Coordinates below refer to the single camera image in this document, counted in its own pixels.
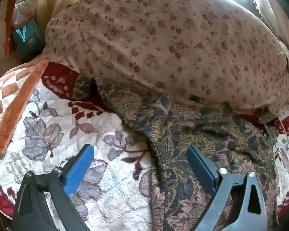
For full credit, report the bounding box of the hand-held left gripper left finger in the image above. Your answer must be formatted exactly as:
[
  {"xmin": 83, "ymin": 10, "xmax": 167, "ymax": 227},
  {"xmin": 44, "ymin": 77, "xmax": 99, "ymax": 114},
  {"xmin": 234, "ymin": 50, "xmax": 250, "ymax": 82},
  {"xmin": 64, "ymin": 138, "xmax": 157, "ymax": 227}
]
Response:
[{"xmin": 12, "ymin": 144, "xmax": 95, "ymax": 231}]

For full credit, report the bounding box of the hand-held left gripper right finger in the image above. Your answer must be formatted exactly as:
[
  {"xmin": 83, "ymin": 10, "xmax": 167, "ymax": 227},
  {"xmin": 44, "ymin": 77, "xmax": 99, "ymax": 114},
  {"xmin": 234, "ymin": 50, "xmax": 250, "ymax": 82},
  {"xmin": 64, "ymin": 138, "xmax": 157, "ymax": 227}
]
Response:
[{"xmin": 187, "ymin": 145, "xmax": 268, "ymax": 231}]

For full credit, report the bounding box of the dark floral paisley garment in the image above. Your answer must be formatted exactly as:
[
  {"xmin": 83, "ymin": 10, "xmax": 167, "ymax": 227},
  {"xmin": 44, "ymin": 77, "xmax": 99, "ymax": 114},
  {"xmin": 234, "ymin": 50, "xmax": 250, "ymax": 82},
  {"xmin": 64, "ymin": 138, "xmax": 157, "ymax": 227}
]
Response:
[{"xmin": 73, "ymin": 76, "xmax": 280, "ymax": 231}]

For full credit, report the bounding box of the white leaf-print blanket, red border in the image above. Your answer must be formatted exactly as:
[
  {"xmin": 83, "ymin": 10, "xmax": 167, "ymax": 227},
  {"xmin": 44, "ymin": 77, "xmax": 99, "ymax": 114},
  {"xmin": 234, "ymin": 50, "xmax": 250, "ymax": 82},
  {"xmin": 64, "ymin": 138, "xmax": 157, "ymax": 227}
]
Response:
[{"xmin": 0, "ymin": 61, "xmax": 289, "ymax": 231}]

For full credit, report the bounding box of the orange checkered blanket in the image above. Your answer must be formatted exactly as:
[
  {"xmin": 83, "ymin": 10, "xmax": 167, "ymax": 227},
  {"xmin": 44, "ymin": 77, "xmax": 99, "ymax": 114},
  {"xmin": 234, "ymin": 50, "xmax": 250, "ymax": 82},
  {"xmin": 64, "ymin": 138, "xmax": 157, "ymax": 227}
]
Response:
[{"xmin": 0, "ymin": 56, "xmax": 51, "ymax": 157}]

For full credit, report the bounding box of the teal bag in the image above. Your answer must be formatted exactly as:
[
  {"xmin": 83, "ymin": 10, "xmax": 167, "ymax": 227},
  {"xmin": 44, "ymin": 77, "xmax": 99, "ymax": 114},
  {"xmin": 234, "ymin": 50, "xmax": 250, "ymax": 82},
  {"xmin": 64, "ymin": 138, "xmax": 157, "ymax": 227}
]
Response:
[{"xmin": 13, "ymin": 19, "xmax": 46, "ymax": 58}]

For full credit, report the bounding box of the white pillow with red flowers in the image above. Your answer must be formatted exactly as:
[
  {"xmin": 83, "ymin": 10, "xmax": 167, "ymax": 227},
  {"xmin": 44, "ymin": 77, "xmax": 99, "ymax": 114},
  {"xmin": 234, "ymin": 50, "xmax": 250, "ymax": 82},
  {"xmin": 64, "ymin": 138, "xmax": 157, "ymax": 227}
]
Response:
[{"xmin": 45, "ymin": 0, "xmax": 289, "ymax": 115}]

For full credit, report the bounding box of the clear plastic bag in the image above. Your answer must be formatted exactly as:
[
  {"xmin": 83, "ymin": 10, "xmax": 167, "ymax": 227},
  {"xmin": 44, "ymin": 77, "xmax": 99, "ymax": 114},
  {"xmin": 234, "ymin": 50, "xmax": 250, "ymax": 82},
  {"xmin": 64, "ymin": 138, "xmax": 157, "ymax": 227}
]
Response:
[{"xmin": 13, "ymin": 0, "xmax": 36, "ymax": 27}]

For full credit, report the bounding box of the cream curtain cloth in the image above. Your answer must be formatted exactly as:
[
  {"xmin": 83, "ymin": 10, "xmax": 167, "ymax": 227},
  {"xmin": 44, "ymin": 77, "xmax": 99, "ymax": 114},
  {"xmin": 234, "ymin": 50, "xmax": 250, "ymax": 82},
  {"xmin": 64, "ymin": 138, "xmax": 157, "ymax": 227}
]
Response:
[{"xmin": 26, "ymin": 0, "xmax": 102, "ymax": 27}]

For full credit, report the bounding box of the white cloth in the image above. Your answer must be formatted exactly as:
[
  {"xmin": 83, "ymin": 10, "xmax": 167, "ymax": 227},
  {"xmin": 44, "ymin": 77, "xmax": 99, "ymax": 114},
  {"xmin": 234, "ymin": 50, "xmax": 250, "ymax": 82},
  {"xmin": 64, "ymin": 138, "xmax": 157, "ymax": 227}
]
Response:
[{"xmin": 249, "ymin": 0, "xmax": 289, "ymax": 87}]

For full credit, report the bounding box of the orange cloth strap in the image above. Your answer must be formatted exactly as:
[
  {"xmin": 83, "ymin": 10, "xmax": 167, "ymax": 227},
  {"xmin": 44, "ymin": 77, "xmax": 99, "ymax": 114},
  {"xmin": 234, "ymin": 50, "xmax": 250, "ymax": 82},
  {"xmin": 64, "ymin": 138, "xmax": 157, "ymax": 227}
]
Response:
[{"xmin": 5, "ymin": 0, "xmax": 29, "ymax": 56}]

